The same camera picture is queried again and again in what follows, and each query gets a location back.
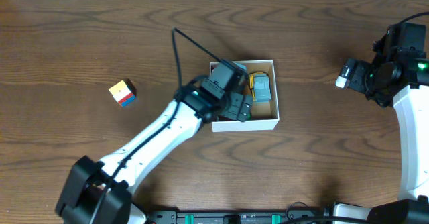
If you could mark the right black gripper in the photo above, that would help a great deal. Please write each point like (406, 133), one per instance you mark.
(356, 80)

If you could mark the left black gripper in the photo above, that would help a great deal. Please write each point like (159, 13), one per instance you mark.
(239, 106)

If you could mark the yellow grey toy truck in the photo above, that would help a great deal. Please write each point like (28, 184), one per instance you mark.
(259, 84)

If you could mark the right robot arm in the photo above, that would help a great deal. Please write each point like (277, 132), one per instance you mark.
(403, 85)

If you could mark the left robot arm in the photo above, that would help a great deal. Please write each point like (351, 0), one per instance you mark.
(102, 191)

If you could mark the white cardboard box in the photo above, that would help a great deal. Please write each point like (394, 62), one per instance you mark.
(264, 116)

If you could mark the colourful puzzle cube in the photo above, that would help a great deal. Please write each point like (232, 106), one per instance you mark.
(122, 93)

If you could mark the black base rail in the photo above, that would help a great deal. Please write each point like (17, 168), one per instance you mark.
(293, 211)

